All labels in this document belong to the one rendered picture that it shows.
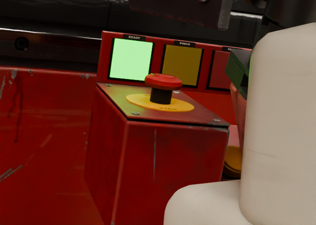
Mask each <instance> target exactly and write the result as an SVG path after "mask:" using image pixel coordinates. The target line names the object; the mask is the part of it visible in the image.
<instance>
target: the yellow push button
mask: <svg viewBox="0 0 316 225"><path fill-rule="evenodd" d="M242 156H243V153H242V152H241V150H240V148H239V147H237V146H232V145H230V146H227V150H226V156H225V161H224V166H223V172H224V173H225V174H227V175H228V176H231V177H235V178H240V177H241V168H242Z"/></svg>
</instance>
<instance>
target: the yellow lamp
mask: <svg viewBox="0 0 316 225"><path fill-rule="evenodd" d="M201 53H202V49H199V48H189V47H181V46H173V45H166V51H165V58H164V64H163V70H162V73H163V74H168V75H172V76H175V77H177V78H178V79H180V80H181V81H182V85H192V86H196V83H197V78H198V70H199V64H200V58H201Z"/></svg>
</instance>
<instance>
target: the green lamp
mask: <svg viewBox="0 0 316 225"><path fill-rule="evenodd" d="M151 50H152V43H150V42H142V41H134V40H123V39H115V42H114V49H113V56H112V63H111V73H110V77H113V78H123V79H132V80H144V79H145V76H146V75H148V72H149V65H150V57H151Z"/></svg>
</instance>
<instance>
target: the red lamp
mask: <svg viewBox="0 0 316 225"><path fill-rule="evenodd" d="M229 54H230V52H223V51H215V53H214V59H213V66H212V72H211V78H210V83H209V87H211V88H224V89H230V85H231V82H232V81H231V80H230V78H229V77H228V76H227V75H226V73H225V68H226V65H227V61H228V58H229Z"/></svg>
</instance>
